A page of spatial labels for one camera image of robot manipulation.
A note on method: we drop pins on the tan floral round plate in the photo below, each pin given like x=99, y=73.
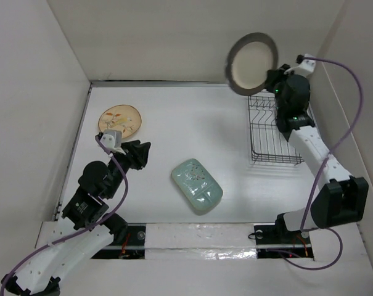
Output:
x=123, y=118

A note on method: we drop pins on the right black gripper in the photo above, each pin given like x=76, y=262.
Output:
x=272, y=75

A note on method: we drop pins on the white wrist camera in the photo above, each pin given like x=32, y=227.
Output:
x=305, y=66
x=110, y=140

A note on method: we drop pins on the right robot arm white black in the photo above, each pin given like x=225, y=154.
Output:
x=337, y=197

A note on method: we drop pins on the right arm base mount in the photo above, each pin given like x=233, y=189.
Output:
x=271, y=244

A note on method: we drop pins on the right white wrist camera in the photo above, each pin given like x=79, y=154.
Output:
x=305, y=66

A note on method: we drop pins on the green rectangular divided plate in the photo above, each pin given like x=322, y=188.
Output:
x=201, y=190

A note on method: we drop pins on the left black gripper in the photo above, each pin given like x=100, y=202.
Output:
x=136, y=152

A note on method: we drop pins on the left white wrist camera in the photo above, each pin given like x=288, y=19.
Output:
x=110, y=140

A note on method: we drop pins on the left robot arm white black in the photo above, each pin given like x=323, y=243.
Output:
x=87, y=223

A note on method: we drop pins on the metal wire dish rack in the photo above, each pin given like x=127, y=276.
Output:
x=268, y=146

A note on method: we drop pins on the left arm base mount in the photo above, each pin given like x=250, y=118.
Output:
x=131, y=247

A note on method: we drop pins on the grey rimmed cream plate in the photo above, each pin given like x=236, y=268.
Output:
x=248, y=62

